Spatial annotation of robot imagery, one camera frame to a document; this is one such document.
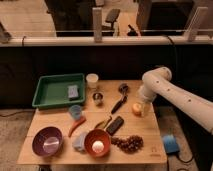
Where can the green plastic tray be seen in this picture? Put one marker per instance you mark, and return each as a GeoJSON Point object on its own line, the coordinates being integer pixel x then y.
{"type": "Point", "coordinates": [52, 91]}

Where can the white egg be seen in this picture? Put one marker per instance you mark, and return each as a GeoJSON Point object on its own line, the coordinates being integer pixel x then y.
{"type": "Point", "coordinates": [97, 146]}

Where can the blue foot pedal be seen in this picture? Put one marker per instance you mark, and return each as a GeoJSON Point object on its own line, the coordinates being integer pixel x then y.
{"type": "Point", "coordinates": [170, 144]}

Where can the blue sponge in tray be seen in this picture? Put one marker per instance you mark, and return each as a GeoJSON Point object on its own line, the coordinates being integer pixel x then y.
{"type": "Point", "coordinates": [73, 92]}

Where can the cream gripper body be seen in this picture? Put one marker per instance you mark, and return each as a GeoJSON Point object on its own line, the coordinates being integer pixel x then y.
{"type": "Point", "coordinates": [145, 108]}

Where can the wooden table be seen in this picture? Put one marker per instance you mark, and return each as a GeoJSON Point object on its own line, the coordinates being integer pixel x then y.
{"type": "Point", "coordinates": [152, 152]}

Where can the white horizontal rail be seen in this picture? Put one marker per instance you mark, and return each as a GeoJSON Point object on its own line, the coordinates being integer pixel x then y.
{"type": "Point", "coordinates": [106, 41]}

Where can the red bowl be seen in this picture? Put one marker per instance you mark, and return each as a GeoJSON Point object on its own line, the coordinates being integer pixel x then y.
{"type": "Point", "coordinates": [97, 135]}

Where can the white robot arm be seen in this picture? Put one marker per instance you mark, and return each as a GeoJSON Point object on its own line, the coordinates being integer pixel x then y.
{"type": "Point", "coordinates": [157, 82]}

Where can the black handled brush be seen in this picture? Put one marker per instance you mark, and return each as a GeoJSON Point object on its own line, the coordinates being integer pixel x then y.
{"type": "Point", "coordinates": [123, 89]}

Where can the small metal cup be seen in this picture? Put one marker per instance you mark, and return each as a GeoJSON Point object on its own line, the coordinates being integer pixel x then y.
{"type": "Point", "coordinates": [98, 99]}

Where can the bunch of dark grapes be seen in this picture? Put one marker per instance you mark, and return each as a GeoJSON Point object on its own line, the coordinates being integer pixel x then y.
{"type": "Point", "coordinates": [129, 145]}

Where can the black rectangular block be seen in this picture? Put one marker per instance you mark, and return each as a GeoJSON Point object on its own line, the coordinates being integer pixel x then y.
{"type": "Point", "coordinates": [115, 125]}

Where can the purple bowl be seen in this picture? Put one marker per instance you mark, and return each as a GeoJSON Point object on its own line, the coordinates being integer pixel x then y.
{"type": "Point", "coordinates": [47, 141]}

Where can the blue plastic cup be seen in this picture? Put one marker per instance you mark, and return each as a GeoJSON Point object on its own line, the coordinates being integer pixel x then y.
{"type": "Point", "coordinates": [75, 111]}

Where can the white paper cup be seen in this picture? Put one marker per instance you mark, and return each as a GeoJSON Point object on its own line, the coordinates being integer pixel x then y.
{"type": "Point", "coordinates": [92, 80]}

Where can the orange apple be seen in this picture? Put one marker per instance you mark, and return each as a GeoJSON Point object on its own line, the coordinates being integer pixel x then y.
{"type": "Point", "coordinates": [137, 109]}

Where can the red chili pepper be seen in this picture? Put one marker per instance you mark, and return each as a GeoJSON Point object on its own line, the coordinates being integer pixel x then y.
{"type": "Point", "coordinates": [76, 124]}

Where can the light blue crumpled cloth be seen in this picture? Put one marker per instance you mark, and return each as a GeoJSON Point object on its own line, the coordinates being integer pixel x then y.
{"type": "Point", "coordinates": [78, 143]}

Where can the yellow handled tool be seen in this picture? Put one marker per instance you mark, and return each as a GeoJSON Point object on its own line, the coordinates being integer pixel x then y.
{"type": "Point", "coordinates": [103, 124]}

